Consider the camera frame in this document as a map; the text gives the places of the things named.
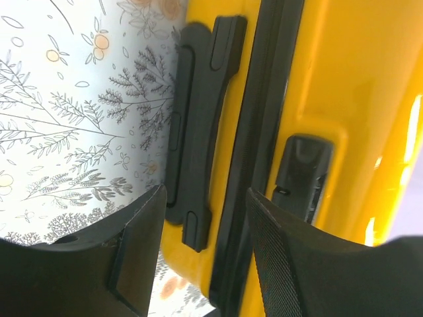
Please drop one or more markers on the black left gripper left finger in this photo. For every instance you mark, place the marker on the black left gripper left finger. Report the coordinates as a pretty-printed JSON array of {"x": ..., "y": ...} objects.
[{"x": 105, "y": 269}]

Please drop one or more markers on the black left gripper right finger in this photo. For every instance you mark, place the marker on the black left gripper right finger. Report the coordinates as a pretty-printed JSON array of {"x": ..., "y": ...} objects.
[{"x": 304, "y": 271}]

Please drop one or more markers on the yellow hard-shell suitcase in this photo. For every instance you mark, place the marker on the yellow hard-shell suitcase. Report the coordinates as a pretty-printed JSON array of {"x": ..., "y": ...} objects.
[{"x": 316, "y": 105}]

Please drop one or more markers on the floral table cloth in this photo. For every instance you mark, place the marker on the floral table cloth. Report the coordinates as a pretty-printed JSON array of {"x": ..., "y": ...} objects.
[{"x": 86, "y": 97}]

